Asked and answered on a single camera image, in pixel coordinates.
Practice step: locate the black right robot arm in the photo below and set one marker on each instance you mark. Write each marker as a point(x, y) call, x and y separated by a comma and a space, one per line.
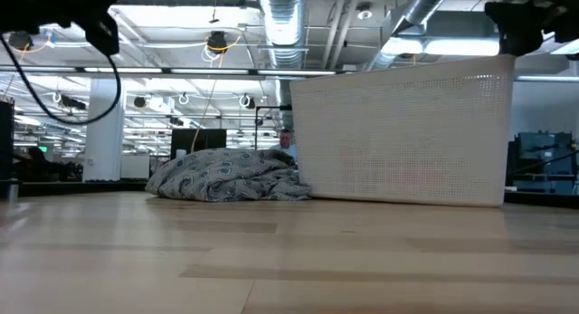
point(563, 11)

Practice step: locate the white perforated plastic basket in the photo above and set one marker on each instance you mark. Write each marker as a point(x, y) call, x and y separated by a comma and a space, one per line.
point(402, 133)

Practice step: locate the white building pillar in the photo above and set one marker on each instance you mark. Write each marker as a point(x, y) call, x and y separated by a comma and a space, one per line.
point(104, 133)

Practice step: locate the long ceiling light strip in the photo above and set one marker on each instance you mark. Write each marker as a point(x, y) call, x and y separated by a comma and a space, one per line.
point(208, 71)

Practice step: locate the teal equipment rack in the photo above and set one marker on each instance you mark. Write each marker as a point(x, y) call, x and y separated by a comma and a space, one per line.
point(543, 169)

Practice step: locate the black monitor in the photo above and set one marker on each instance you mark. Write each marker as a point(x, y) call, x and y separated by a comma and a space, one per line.
point(199, 144)

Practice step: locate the small grey bottle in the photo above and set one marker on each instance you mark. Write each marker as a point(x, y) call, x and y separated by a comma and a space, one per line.
point(12, 189)

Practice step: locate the grey patterned cloth gown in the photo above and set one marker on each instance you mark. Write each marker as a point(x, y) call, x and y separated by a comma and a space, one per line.
point(226, 176)

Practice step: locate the person with light top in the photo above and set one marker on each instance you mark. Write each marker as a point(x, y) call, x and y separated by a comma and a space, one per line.
point(286, 144)

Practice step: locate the slanted silver ceiling duct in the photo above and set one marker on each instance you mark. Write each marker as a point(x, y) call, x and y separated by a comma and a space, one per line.
point(407, 20)

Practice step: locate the black metal frame stand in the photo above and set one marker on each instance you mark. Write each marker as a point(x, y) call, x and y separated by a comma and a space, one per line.
point(271, 107)

